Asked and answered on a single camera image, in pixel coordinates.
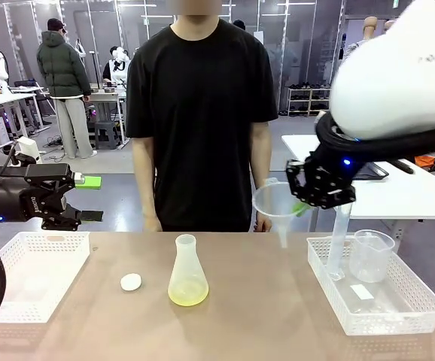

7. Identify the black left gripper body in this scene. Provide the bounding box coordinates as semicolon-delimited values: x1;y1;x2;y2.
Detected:
0;174;68;223

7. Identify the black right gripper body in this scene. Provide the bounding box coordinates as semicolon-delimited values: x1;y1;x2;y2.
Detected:
303;148;358;190

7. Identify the clear plastic funnel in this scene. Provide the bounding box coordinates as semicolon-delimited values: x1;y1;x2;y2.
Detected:
252;181;304;249

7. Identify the clear plastic beaker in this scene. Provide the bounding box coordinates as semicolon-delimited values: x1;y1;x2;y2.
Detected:
348;229;396;284

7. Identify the white round stopper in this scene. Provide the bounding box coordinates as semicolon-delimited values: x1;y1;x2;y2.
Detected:
120;273;143;292

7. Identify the white perforated plastic basket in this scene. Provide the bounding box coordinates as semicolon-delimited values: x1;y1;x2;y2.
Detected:
306;235;435;337
0;231;90;324

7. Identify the translucent white Erlenmeyer flask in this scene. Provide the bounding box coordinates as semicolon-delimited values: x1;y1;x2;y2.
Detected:
167;234;210;307

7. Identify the person's left forearm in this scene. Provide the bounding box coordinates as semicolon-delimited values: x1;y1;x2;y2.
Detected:
250;122;272;223

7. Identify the person's right forearm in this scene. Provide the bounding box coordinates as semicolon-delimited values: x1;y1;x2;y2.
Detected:
132;137;159;220

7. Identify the person's left hand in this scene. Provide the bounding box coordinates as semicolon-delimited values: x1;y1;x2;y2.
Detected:
254;216;273;233

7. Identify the person's right hand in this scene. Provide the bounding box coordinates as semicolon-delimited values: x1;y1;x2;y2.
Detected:
143;213;163;232

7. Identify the clear graduated cylinder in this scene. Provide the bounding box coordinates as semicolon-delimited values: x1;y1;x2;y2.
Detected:
326;205;353;281

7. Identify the grey plastic step stool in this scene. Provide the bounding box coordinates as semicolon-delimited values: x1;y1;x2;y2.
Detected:
94;120;120;150

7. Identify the white shoe rack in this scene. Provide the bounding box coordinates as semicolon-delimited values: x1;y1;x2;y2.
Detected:
287;80;333;117

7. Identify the large white table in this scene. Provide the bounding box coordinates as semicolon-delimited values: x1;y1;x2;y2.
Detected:
281;134;435;232

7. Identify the white desk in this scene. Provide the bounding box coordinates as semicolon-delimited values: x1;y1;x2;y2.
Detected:
0;92;50;152

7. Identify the orange cloth bundle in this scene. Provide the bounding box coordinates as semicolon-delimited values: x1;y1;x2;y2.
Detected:
415;153;435;169

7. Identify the grey workbench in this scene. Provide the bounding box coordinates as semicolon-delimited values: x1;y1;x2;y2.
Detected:
88;84;129;146

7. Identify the person in green puffer jacket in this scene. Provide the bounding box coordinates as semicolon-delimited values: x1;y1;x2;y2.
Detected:
36;17;98;160

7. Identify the person in black T-shirt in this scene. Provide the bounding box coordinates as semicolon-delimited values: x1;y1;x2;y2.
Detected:
125;0;278;233

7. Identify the mannequin in grey shirt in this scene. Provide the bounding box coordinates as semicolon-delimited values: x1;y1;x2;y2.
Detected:
343;17;379;61

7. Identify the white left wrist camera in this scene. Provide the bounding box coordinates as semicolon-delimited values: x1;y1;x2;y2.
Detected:
15;136;38;165

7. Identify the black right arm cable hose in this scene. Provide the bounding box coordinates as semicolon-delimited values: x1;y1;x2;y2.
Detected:
315;111;435;178

